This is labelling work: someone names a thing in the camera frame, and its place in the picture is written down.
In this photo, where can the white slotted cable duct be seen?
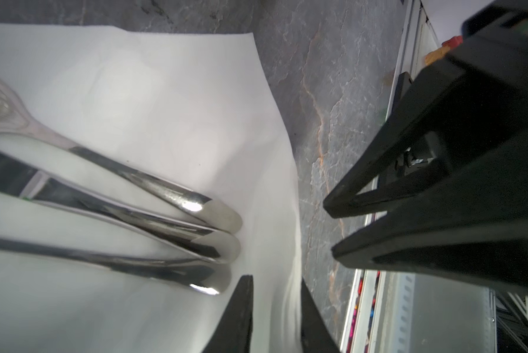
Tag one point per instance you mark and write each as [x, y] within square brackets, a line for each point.
[421, 313]

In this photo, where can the red yellow toy figure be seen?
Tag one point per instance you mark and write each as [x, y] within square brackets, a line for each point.
[440, 53]

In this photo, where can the white paper napkin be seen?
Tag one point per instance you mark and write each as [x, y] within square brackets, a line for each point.
[195, 110]

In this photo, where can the silver table knife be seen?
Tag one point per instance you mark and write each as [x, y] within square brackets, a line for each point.
[27, 182]

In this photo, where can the silver fork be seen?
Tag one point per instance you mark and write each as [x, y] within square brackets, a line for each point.
[15, 119]

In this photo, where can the silver spoon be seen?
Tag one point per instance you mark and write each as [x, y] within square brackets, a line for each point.
[206, 278]

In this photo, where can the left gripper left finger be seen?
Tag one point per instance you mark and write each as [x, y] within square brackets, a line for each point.
[234, 330]

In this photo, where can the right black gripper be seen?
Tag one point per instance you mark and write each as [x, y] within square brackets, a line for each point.
[472, 226]

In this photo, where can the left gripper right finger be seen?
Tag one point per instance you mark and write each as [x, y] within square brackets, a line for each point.
[315, 336]

